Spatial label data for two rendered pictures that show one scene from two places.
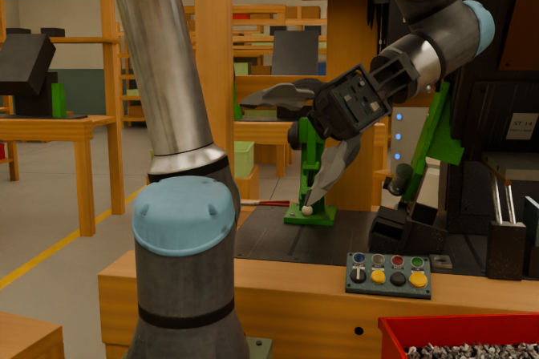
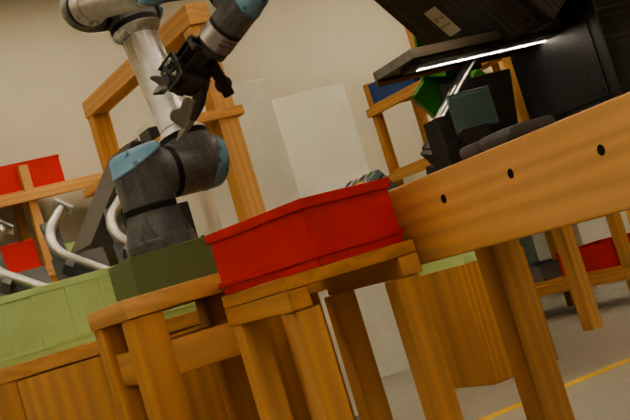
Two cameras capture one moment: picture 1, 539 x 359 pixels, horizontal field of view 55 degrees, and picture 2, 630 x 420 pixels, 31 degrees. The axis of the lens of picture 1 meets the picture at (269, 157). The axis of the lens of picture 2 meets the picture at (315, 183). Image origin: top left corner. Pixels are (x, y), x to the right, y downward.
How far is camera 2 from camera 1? 2.23 m
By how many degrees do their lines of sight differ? 56
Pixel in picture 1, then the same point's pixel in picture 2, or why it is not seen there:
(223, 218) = (133, 157)
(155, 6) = (133, 54)
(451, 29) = (219, 6)
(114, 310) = not seen: hidden behind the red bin
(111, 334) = not seen: hidden behind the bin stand
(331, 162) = (187, 111)
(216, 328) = (142, 217)
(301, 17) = not seen: outside the picture
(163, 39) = (141, 70)
